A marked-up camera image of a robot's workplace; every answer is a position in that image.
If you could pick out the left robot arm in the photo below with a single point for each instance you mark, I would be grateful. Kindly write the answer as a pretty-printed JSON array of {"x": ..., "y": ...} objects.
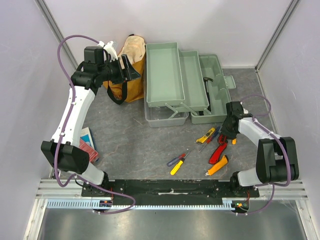
[{"x": 62, "y": 151}]

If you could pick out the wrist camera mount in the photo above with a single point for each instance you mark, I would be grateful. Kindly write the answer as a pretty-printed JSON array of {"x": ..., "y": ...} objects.
[
  {"x": 110, "y": 47},
  {"x": 245, "y": 111}
]

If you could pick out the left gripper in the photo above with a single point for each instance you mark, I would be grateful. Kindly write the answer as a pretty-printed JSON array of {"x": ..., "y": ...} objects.
[{"x": 128, "y": 73}]

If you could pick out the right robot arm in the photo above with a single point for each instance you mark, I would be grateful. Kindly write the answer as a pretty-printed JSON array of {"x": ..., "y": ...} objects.
[{"x": 276, "y": 160}]

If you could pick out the orange utility knife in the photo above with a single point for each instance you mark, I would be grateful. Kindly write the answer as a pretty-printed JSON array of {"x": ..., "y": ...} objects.
[{"x": 216, "y": 167}]

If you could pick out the yellow utility knife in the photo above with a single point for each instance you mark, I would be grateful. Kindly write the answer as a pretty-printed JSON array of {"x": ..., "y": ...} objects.
[{"x": 205, "y": 137}]

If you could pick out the yellow handled screwdriver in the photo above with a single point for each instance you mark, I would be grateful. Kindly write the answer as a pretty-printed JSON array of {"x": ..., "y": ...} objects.
[{"x": 176, "y": 167}]

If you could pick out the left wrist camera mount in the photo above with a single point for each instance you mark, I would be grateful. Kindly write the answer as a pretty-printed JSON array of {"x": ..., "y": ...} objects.
[{"x": 110, "y": 47}]

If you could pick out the orange tote bag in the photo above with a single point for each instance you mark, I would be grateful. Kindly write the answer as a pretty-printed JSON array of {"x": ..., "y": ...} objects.
[{"x": 132, "y": 58}]

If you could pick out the red handled pliers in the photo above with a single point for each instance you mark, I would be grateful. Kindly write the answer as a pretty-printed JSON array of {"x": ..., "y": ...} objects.
[{"x": 215, "y": 157}]

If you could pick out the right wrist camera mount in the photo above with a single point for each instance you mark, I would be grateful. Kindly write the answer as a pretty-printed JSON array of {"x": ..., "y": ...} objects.
[{"x": 245, "y": 111}]

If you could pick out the red utility knife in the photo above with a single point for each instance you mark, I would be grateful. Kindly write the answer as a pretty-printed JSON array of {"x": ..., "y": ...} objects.
[{"x": 222, "y": 139}]

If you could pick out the blue cable duct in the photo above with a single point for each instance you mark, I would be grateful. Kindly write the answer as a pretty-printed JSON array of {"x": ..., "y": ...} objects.
[{"x": 96, "y": 204}]

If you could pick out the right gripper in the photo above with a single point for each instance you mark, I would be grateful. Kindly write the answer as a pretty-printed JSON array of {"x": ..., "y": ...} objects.
[{"x": 229, "y": 135}]

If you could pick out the blue red box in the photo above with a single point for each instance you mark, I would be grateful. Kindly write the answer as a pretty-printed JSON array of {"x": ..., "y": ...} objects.
[{"x": 87, "y": 144}]

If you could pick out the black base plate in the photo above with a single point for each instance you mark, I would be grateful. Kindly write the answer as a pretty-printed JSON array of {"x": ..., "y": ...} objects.
[{"x": 192, "y": 187}]

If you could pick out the blue handled small screwdriver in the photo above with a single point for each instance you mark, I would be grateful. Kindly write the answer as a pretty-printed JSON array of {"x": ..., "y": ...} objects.
[{"x": 210, "y": 138}]

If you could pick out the green toolbox with clear lid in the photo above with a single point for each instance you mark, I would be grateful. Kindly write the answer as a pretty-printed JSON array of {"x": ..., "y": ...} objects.
[{"x": 174, "y": 89}]

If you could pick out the black hammer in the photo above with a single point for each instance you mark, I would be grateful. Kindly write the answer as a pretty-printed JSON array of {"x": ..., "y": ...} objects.
[{"x": 206, "y": 81}]

